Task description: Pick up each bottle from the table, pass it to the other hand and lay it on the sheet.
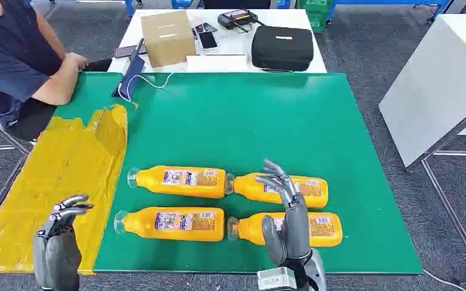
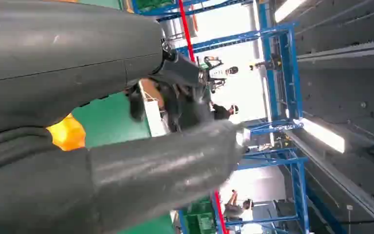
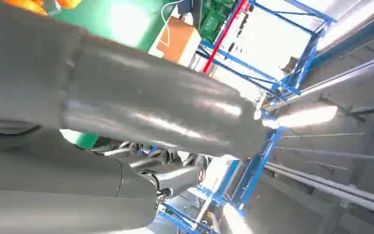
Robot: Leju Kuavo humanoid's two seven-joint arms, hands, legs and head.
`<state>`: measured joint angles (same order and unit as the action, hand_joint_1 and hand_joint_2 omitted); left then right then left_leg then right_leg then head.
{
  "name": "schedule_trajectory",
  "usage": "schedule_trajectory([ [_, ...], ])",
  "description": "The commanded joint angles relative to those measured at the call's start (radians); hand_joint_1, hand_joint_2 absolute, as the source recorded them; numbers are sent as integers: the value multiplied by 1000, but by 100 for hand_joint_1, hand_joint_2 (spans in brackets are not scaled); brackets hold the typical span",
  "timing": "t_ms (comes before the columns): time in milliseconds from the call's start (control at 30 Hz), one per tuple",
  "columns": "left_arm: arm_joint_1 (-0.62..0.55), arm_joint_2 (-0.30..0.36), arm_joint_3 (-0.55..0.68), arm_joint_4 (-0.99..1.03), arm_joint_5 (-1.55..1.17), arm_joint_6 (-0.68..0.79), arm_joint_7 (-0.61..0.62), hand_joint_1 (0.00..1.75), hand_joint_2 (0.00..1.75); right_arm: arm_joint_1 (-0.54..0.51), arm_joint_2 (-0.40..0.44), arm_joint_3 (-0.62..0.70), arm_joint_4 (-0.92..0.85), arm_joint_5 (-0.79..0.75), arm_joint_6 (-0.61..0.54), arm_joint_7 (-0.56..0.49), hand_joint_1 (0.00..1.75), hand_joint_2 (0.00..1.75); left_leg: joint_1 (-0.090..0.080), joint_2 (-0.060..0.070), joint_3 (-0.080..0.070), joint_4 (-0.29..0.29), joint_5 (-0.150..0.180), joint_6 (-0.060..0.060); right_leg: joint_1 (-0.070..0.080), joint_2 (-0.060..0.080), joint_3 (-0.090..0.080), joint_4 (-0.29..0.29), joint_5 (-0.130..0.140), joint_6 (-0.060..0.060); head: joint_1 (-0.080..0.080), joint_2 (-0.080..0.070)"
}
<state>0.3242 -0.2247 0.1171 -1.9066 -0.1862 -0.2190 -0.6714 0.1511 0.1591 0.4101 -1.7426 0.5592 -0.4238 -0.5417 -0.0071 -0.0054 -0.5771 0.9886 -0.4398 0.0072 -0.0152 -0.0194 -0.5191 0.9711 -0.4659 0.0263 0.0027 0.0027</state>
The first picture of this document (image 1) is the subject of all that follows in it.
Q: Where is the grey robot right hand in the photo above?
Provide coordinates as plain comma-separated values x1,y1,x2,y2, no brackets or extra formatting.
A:
255,159,312,267

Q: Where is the person's right hand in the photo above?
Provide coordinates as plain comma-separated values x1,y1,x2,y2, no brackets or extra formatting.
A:
62,52,90,73

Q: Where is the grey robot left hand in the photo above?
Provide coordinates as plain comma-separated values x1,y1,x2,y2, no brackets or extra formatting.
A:
33,195,94,291

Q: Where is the orange drink bottle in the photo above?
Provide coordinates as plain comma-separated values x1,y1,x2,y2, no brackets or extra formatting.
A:
127,165,228,200
225,172,329,210
227,212,343,248
113,206,226,243

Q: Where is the dark phone with grey edge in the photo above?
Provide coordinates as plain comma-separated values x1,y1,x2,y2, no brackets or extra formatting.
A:
113,44,148,59

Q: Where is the person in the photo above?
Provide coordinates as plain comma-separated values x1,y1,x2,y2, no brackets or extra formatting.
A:
0,0,90,142

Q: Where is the brown cardboard box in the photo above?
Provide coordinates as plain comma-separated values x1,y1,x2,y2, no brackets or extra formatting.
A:
140,10,198,69

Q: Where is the green mat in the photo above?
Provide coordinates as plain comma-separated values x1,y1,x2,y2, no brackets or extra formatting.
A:
53,72,424,276

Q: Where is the black smartphone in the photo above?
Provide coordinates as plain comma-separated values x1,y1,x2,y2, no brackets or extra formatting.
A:
197,30,219,50

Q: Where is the small dark smartphone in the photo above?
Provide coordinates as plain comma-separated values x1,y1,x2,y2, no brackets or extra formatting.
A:
193,22,218,35

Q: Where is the flat white box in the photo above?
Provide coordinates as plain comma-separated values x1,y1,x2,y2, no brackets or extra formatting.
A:
185,53,249,73

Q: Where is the black controller with screen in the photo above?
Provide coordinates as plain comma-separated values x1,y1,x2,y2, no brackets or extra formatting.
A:
217,8,265,33

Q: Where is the black zip case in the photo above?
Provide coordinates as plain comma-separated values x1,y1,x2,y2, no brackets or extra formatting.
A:
251,25,315,73

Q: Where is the green plastic crate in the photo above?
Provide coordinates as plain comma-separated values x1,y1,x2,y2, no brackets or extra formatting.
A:
297,0,333,34

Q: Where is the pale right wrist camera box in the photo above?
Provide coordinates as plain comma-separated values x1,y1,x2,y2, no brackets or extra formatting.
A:
256,266,299,291

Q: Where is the white cable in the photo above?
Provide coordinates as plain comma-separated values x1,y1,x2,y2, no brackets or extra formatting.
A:
116,72,175,104

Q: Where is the grey floor cable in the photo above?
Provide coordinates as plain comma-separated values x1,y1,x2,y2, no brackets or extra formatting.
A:
422,268,466,291

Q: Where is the white table with metal frame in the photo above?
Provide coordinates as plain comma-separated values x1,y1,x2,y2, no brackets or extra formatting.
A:
378,13,466,278

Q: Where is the blue metal frame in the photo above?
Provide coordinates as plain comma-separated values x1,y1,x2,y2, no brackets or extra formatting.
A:
326,0,451,25

